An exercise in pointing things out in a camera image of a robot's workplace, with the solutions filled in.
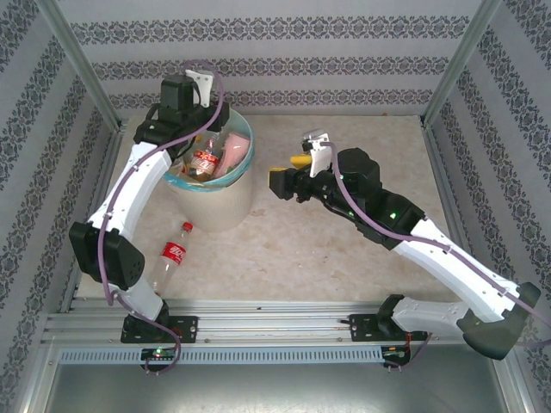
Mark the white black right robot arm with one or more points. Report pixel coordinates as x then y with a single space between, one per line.
452 262

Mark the black mount plate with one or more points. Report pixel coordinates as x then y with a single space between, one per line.
361 329
187 329

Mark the circuit board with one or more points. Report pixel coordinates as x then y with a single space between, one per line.
394 352
157 353

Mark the aluminium side rail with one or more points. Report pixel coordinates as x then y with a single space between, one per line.
114 142
441 172

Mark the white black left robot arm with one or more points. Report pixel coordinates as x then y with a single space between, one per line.
129 193

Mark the black right mount plate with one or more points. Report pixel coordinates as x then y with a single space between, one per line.
361 329

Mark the black left mount plate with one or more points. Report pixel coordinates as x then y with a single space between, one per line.
187 329

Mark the cola bottle red label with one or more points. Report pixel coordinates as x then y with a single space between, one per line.
174 254

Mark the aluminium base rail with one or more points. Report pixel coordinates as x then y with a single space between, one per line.
275 320

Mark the right circuit board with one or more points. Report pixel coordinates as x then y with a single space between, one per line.
394 352

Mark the left circuit board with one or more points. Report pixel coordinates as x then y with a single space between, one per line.
157 353

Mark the red-capped bottle red yellow label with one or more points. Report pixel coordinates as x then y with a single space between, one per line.
206 161

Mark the grey metal panel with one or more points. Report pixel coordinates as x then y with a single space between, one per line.
275 391

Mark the aluminium frame post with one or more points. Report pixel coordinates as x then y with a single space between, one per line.
465 56
77 56

